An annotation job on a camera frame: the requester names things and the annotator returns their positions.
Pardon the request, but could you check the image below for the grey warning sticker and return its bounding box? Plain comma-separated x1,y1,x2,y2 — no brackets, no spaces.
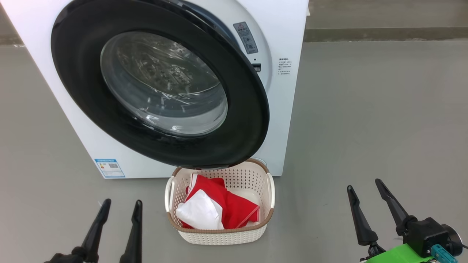
233,22,259,55

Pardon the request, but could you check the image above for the blue energy label sticker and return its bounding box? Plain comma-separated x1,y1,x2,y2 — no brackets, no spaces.
94,158,126,179

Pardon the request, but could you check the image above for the cream perforated basket brown rim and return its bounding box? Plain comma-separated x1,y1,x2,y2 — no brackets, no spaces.
165,158,275,245

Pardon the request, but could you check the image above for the round black glass washer door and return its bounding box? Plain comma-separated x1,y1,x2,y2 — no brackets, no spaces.
50,0,270,169

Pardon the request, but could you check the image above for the white front-load washing machine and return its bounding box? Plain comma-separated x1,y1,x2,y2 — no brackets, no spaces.
0,0,310,179

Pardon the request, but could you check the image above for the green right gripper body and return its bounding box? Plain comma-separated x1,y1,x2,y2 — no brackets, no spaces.
360,243,436,263

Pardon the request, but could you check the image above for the teal right camera connector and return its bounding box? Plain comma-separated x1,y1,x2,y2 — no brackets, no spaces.
430,244,458,263

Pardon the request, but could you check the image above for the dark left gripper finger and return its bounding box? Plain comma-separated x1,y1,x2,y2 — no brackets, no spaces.
80,199,112,256
120,199,143,263

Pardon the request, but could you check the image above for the red and white garment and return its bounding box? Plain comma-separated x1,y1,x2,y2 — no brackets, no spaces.
175,173,261,230

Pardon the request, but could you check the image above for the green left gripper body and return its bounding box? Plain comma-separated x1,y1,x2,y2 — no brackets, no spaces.
44,248,99,263

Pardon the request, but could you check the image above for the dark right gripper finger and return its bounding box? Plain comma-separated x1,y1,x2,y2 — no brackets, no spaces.
375,179,418,236
347,185,379,246

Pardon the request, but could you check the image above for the stainless steel washer drum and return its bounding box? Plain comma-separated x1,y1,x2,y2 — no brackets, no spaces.
101,31,228,137

